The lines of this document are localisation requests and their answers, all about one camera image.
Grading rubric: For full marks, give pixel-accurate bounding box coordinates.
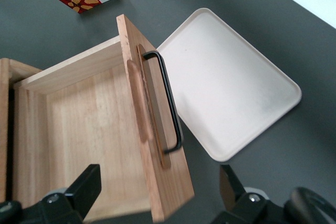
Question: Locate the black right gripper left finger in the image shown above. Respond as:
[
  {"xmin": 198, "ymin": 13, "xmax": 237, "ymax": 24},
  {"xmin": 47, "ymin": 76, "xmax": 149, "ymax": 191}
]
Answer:
[{"xmin": 25, "ymin": 164, "xmax": 102, "ymax": 224}]

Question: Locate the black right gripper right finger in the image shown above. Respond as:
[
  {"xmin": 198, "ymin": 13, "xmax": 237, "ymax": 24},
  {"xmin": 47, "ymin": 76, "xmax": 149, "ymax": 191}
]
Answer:
[{"xmin": 209, "ymin": 164, "xmax": 289, "ymax": 224}]

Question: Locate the wooden drawer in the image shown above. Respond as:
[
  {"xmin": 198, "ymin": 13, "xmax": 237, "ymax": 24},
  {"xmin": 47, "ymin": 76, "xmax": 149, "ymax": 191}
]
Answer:
[{"xmin": 12, "ymin": 14, "xmax": 195, "ymax": 222}]

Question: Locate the black drawer handle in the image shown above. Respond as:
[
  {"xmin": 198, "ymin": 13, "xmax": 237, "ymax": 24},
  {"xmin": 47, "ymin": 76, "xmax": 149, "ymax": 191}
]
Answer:
[{"xmin": 143, "ymin": 50, "xmax": 184, "ymax": 155}]

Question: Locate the beige rectangular tray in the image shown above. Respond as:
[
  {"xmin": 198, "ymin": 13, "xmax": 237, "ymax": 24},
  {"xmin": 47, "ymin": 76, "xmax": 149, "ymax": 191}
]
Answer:
[{"xmin": 156, "ymin": 7, "xmax": 302, "ymax": 162}]

